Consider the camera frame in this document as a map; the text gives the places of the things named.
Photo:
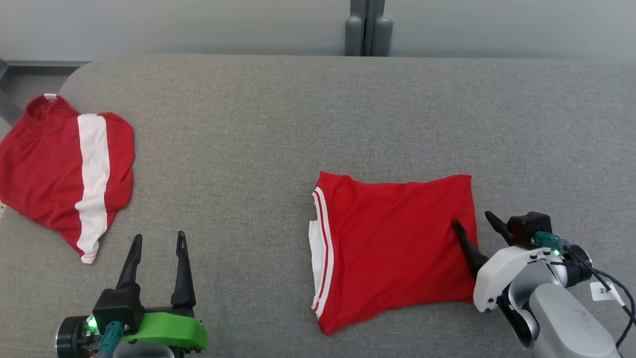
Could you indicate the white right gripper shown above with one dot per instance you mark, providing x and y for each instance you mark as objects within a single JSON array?
[{"x": 502, "y": 278}]

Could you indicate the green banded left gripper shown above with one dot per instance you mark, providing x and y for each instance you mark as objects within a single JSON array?
[{"x": 174, "y": 330}]

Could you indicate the red t-shirt with white sleeves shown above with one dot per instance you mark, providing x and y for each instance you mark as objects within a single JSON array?
[{"x": 397, "y": 248}]

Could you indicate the red shorts with white stripe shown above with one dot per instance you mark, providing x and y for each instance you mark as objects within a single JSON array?
[{"x": 44, "y": 164}]

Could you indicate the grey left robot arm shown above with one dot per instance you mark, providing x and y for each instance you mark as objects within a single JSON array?
[{"x": 72, "y": 338}]

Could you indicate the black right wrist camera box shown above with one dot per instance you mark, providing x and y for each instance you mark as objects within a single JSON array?
[{"x": 529, "y": 228}]

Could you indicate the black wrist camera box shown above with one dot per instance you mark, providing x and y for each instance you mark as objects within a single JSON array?
[
  {"x": 529, "y": 228},
  {"x": 118, "y": 308}
]

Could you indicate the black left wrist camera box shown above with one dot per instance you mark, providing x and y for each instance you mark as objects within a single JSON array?
[{"x": 118, "y": 308}]

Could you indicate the dark grey wall baseboard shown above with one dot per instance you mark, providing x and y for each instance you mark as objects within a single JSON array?
[{"x": 44, "y": 63}]

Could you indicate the grey partition post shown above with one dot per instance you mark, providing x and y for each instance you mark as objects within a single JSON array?
[{"x": 368, "y": 27}]

